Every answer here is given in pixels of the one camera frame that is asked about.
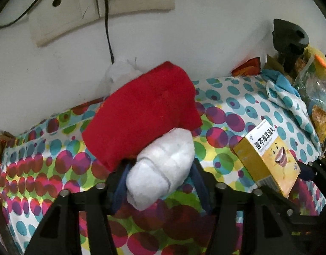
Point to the red snack packet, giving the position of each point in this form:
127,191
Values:
245,68

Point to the red cloth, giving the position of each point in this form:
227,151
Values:
141,111

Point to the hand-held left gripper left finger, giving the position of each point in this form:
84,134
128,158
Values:
119,191

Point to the white round-hole wall plate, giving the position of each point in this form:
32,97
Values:
62,10

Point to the red candy wrapper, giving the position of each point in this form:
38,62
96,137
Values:
0,146

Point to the orange plastic piece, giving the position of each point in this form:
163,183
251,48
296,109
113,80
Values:
324,66

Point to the polka dot tablecloth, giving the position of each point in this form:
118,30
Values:
226,117

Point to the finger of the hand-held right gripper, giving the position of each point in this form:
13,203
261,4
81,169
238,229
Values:
317,170
304,215

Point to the black plastic clamp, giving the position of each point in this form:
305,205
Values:
288,39

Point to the blue cloth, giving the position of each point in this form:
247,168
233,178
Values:
284,83

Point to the yellow cardboard box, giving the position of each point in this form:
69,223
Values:
266,159

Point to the white sock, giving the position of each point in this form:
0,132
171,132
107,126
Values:
160,167

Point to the clear bag of snacks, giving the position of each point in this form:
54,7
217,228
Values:
320,106

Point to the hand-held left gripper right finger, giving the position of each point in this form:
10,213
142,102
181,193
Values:
203,191

